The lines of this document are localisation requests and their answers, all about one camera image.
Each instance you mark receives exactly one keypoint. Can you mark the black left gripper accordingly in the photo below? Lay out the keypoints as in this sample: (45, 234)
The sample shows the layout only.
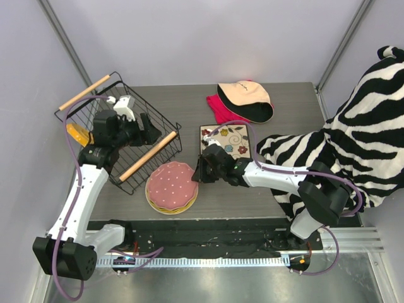
(139, 129)

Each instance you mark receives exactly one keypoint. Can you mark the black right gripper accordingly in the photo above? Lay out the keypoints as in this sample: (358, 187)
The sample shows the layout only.
(204, 167)

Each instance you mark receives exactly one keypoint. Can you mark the pink dotted round plate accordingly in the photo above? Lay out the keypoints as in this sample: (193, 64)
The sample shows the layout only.
(170, 186)

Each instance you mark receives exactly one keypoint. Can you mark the green dotted round plate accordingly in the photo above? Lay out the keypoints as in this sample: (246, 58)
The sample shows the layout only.
(172, 212)

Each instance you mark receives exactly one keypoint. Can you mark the cream flower square plate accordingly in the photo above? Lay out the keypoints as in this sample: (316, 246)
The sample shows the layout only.
(234, 139)

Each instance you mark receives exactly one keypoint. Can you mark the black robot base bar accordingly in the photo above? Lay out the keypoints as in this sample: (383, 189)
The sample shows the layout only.
(215, 238)

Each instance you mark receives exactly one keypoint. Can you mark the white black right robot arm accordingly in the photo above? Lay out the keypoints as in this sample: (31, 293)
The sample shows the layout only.
(324, 195)

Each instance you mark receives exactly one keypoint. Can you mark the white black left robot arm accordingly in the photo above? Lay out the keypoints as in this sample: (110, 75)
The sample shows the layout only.
(66, 251)

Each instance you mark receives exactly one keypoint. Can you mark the red folded cloth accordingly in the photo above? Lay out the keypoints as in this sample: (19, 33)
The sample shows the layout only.
(225, 115)

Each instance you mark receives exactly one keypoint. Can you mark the beige black bucket hat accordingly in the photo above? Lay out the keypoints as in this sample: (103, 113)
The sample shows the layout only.
(247, 99)

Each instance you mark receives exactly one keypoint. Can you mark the zebra striped blanket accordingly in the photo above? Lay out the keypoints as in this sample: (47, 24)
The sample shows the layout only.
(363, 141)

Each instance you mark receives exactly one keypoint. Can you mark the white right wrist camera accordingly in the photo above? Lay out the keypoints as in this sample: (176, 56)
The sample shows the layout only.
(208, 140)

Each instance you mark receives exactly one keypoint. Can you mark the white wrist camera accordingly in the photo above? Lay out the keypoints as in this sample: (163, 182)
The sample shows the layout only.
(208, 140)
(123, 106)

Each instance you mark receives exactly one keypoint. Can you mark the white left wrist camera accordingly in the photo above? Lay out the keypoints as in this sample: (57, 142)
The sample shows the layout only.
(123, 106)

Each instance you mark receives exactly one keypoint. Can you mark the black wire dish rack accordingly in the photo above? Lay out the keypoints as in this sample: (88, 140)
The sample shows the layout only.
(130, 166)

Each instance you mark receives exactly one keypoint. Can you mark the grey slotted cable duct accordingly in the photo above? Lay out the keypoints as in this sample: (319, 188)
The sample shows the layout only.
(111, 261)

